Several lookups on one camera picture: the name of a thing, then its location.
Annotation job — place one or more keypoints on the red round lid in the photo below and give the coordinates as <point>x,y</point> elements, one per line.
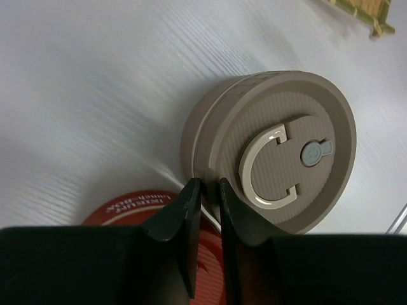
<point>210,287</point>

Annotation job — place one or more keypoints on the bamboo mat tray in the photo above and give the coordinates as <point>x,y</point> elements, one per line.
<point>372,13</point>

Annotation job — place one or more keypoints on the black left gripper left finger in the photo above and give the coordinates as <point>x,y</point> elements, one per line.
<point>151,263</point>

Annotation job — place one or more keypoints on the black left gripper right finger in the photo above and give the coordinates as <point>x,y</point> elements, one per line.
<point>266,265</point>

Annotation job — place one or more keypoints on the beige steel container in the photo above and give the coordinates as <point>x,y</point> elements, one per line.
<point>211,117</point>

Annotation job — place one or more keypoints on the red steel container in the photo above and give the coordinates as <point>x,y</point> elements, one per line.
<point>130,209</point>

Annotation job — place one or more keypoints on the beige round lid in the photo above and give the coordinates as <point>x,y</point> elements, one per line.
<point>290,152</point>

